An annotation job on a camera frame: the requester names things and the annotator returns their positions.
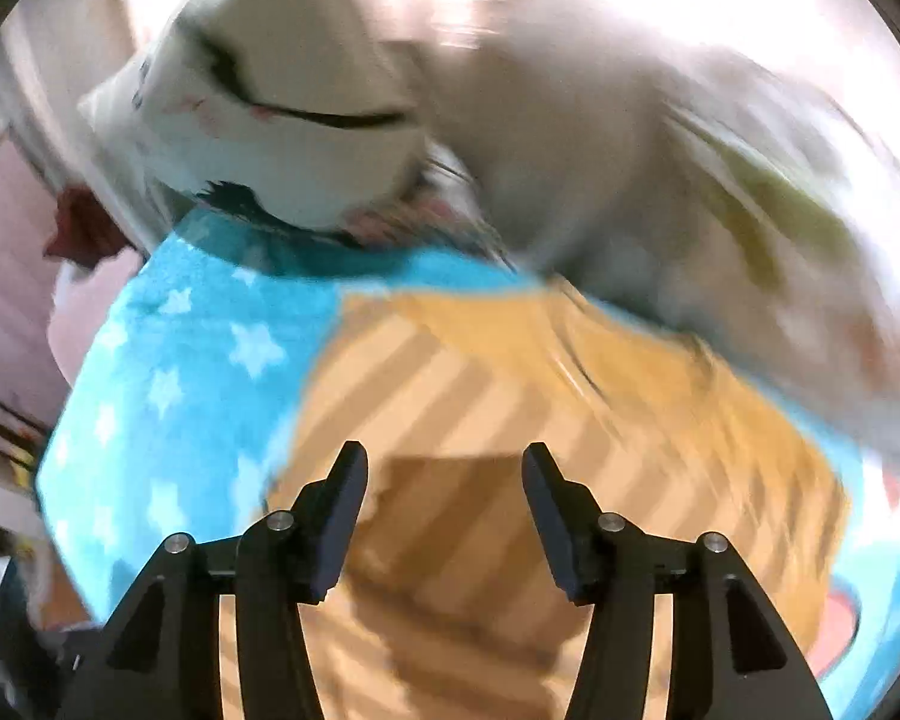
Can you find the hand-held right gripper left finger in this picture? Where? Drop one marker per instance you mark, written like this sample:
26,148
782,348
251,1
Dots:
343,521

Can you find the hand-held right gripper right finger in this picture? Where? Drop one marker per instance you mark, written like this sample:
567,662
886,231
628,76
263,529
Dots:
549,521

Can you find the orange striped small garment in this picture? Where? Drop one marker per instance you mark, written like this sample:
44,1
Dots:
465,420

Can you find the blue star-print blanket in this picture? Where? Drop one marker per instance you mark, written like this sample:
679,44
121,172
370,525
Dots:
172,405

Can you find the white printed quilt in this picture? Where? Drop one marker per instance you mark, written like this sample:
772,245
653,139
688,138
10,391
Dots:
682,180

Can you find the white printed pillow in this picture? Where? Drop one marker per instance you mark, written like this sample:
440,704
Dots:
270,127

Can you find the pink cloth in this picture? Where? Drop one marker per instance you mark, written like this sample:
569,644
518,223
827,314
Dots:
15,255

